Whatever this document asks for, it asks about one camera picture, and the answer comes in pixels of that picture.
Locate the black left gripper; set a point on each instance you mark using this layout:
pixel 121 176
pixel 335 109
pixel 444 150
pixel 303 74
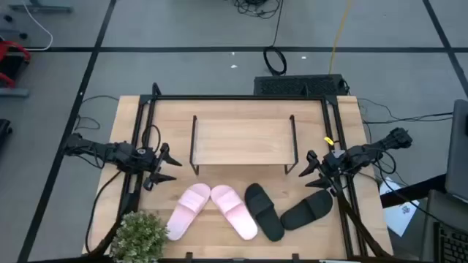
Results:
pixel 148 160

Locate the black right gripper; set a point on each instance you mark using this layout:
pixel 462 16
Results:
pixel 334 162

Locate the black slide sandal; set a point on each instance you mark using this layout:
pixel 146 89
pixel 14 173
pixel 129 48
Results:
pixel 263 212
pixel 307 212

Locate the pink slide sandal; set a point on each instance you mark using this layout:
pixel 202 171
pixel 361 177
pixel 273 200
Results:
pixel 188 210
pixel 234 212

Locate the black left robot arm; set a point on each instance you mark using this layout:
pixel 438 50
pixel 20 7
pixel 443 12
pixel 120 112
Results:
pixel 109 151

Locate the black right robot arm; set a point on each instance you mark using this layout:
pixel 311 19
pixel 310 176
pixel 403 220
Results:
pixel 369 151

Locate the wooden shelf with black legs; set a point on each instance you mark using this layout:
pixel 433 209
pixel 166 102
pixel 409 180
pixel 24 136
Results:
pixel 243 142

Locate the yellow tape tag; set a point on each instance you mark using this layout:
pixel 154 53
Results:
pixel 328 141

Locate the green potted plant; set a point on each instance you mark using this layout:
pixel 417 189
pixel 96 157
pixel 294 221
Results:
pixel 139 237

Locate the white paper sheet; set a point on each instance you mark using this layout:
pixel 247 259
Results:
pixel 400 215

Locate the grey monitor back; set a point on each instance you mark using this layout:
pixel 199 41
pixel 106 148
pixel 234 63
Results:
pixel 459 153

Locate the black keyboard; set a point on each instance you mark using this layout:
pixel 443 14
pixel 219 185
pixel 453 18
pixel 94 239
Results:
pixel 453 244

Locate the grey metal table foot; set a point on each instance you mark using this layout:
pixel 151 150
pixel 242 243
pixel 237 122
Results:
pixel 40 7
pixel 12 92

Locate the black metal table frame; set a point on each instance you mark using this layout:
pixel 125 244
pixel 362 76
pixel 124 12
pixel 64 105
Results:
pixel 237 97

